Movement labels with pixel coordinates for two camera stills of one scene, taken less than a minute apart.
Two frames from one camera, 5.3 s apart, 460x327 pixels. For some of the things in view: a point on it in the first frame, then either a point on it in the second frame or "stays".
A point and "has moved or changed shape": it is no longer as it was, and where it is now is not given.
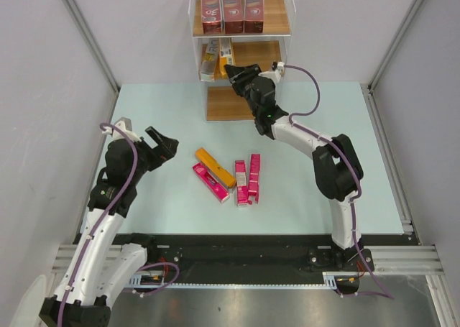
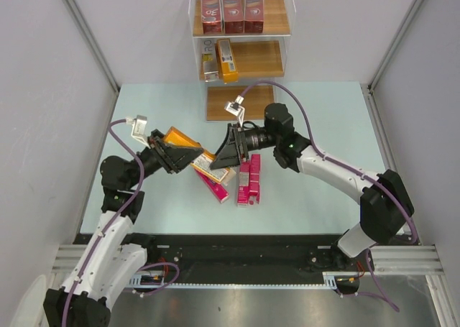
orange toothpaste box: (216, 170) has moved or changed shape
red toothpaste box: (233, 10) stays
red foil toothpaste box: (210, 6) stays
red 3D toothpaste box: (254, 16) stays
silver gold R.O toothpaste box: (209, 60) stays
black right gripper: (246, 73) to (228, 156)
